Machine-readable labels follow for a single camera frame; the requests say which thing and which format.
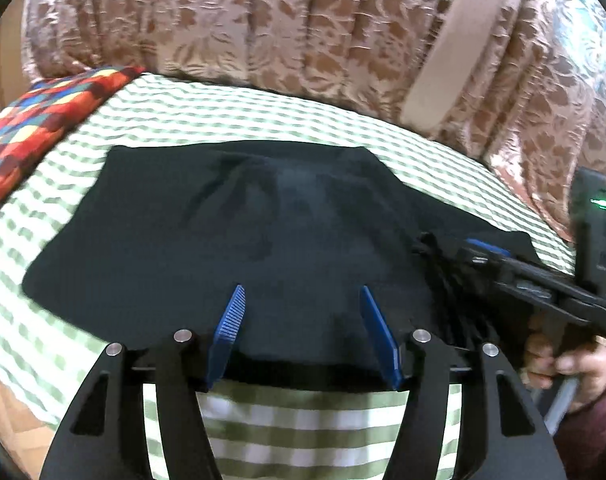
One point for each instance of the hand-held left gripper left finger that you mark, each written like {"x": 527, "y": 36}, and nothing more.
{"x": 229, "y": 325}

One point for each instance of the person's right hand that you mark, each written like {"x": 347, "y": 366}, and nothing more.
{"x": 590, "y": 365}

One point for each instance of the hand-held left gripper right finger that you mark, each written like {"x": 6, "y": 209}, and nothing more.
{"x": 379, "y": 335}

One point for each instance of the brown wooden frame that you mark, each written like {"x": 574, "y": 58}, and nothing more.
{"x": 10, "y": 65}

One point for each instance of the multicolour checked pillow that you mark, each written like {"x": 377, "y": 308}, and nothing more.
{"x": 38, "y": 130}

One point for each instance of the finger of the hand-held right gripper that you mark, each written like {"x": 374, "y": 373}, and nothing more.
{"x": 493, "y": 257}
{"x": 453, "y": 256}

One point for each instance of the brown floral curtain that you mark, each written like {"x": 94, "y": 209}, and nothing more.
{"x": 283, "y": 25}

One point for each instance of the beige curtain band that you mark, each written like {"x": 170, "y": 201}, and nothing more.
{"x": 453, "y": 55}

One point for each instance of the green checked bedsheet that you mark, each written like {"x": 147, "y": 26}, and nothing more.
{"x": 303, "y": 435}

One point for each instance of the black pants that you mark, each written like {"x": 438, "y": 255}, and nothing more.
{"x": 183, "y": 240}

